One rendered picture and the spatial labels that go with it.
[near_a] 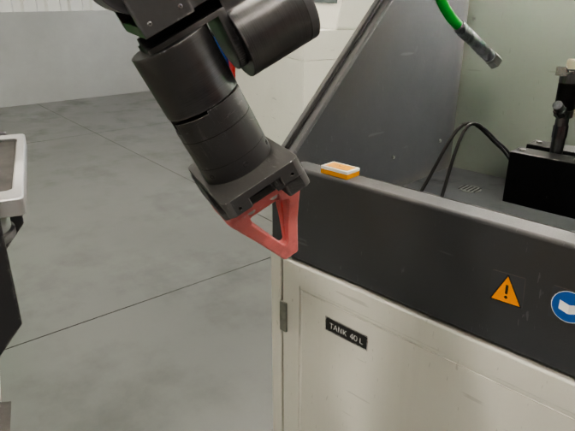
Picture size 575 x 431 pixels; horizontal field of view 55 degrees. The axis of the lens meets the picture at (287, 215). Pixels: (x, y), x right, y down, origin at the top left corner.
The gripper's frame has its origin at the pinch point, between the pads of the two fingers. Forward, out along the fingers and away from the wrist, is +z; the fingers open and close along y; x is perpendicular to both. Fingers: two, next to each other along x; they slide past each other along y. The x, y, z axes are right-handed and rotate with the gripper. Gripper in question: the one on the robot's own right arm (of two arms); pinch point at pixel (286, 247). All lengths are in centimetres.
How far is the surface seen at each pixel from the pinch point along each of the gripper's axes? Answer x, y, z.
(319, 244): -9.4, 30.2, 22.9
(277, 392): 9, 39, 52
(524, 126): -62, 43, 37
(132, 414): 52, 102, 86
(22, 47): 45, 664, 19
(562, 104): -47, 16, 17
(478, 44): -42.5, 25.1, 6.6
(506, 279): -21.5, 3.1, 23.5
